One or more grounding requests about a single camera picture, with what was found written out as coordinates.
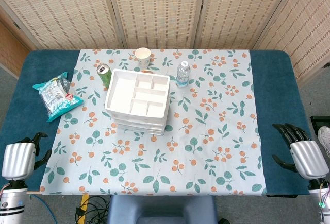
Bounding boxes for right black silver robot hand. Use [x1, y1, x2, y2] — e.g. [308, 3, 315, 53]
[272, 123, 330, 181]

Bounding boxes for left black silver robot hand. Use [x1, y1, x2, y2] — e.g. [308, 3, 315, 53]
[1, 132, 53, 181]

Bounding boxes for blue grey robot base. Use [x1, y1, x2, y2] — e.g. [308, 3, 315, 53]
[107, 195, 219, 224]

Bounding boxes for white plastic drawer organizer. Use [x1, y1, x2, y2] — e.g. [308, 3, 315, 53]
[104, 68, 171, 136]

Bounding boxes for white shoe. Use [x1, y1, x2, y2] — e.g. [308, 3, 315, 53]
[317, 126, 330, 151]

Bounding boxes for black stand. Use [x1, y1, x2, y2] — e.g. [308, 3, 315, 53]
[310, 115, 330, 132]

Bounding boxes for dark teal table cover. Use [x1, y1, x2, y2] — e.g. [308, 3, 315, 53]
[0, 49, 319, 196]

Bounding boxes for teal snack bag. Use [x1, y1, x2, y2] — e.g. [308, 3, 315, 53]
[32, 71, 85, 123]

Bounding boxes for floral print tablecloth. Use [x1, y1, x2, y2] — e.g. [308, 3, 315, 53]
[40, 49, 268, 196]

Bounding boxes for brown wooden door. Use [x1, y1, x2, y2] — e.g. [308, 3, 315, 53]
[0, 7, 30, 77]

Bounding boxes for green drink can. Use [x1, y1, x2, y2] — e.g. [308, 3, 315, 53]
[96, 63, 112, 90]

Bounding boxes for clear plastic water bottle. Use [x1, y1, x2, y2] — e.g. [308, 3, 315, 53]
[175, 60, 191, 88]

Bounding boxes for white paper cup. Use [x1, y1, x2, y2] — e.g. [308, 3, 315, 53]
[135, 47, 152, 67]

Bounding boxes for woven bamboo folding screen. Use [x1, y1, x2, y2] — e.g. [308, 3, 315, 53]
[0, 0, 330, 88]

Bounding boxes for blue floor cable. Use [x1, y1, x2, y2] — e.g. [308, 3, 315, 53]
[40, 195, 57, 224]

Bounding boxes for black floor cables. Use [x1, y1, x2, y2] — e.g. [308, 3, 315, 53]
[75, 195, 110, 224]

